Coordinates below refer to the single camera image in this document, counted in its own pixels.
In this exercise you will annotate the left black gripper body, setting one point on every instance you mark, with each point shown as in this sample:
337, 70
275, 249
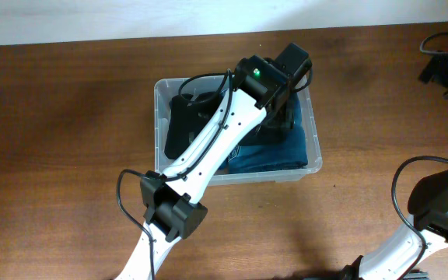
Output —
285, 119

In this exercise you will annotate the dark blue jeans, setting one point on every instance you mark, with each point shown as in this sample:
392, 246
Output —
288, 155

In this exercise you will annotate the black garment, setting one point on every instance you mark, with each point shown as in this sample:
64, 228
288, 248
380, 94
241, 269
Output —
271, 132
188, 117

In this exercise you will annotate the teal blue garment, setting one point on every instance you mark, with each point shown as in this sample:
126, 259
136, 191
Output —
223, 168

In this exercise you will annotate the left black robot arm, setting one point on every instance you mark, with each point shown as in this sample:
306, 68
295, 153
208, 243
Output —
256, 91

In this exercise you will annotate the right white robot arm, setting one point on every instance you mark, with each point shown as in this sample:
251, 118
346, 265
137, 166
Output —
422, 233

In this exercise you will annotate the clear plastic storage bin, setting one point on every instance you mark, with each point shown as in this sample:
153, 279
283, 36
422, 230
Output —
166, 89

